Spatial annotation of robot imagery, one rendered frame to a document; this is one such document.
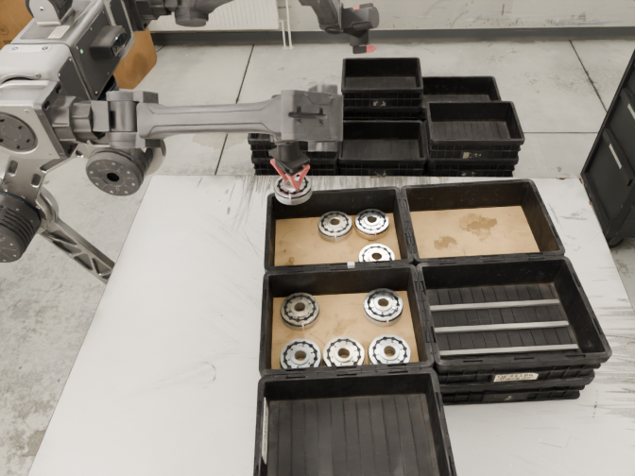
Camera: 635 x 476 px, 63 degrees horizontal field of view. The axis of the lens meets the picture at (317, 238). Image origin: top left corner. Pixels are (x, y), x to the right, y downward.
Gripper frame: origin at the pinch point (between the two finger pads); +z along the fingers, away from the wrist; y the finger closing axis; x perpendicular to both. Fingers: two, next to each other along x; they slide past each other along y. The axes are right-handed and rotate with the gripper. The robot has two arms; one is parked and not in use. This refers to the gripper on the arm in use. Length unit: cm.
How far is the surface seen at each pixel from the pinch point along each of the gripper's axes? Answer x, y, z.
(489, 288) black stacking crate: -28, -50, 22
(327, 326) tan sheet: 13.6, -30.8, 22.3
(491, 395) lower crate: -8, -69, 30
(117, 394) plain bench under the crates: 65, -4, 36
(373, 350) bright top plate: 11, -45, 20
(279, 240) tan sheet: 5.4, 2.0, 21.2
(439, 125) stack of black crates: -112, 38, 52
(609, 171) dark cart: -161, -25, 69
